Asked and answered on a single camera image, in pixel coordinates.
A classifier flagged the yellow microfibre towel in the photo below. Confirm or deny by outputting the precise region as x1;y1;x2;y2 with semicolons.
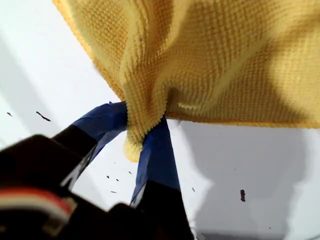
51;0;320;163

